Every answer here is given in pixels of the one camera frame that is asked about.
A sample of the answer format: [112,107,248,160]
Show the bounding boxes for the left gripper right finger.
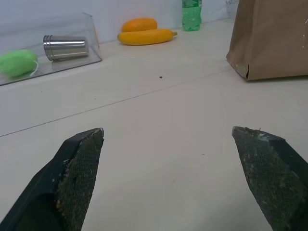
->
[231,126,308,231]

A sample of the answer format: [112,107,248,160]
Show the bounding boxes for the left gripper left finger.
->
[0,128,105,231]

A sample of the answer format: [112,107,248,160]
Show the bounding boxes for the brown paper bag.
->
[226,0,308,82]

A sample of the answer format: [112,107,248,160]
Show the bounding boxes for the clear plastic box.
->
[0,12,103,87]

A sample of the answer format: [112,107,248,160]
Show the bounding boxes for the green scrub ball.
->
[0,49,39,78]

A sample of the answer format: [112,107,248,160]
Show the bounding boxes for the stainless steel cup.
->
[43,35,90,62]

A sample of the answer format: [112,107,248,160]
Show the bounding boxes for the yellow banana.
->
[117,28,179,46]

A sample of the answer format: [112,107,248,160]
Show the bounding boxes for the orange fruit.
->
[121,17,158,33]

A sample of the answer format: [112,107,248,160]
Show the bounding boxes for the green plastic bottle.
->
[181,0,203,32]

